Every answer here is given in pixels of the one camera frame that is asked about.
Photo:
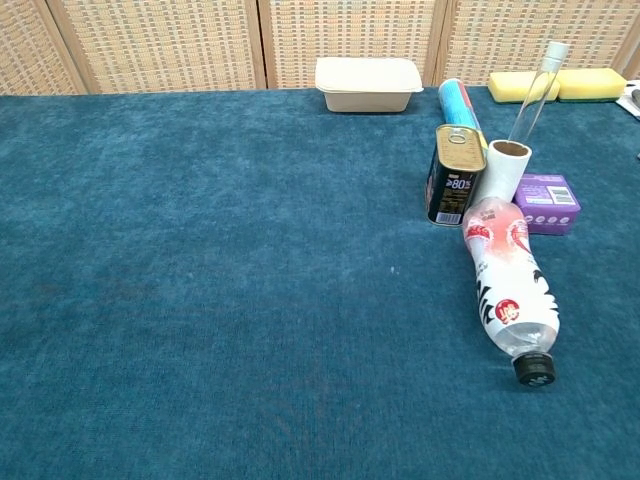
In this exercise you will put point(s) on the clear glass test tube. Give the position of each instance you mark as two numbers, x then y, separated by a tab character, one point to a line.
532	100

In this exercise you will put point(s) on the blue cylindrical canister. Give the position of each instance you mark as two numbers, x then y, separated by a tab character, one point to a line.
455	105

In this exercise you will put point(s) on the white and grey object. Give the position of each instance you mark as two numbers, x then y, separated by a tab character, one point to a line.
631	100

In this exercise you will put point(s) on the blue velvet tablecloth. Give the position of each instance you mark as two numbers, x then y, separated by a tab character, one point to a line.
200	275

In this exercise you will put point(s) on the black and gold tin can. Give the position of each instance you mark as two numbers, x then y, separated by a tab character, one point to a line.
452	190

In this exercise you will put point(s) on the beige lidded food container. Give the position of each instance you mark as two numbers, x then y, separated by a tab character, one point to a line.
367	82

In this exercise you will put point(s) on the white paper roll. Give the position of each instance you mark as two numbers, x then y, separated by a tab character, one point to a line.
500	177

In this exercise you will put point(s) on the plastic bottle with white label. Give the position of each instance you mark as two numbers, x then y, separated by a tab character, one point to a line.
510	280

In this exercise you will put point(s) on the purple cardboard box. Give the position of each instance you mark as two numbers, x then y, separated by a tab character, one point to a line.
545	210

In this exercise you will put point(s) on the yellow sponge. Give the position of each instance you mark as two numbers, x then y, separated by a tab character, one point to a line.
590	82
510	85

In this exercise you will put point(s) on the woven rattan folding screen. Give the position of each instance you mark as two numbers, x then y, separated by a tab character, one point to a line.
160	45

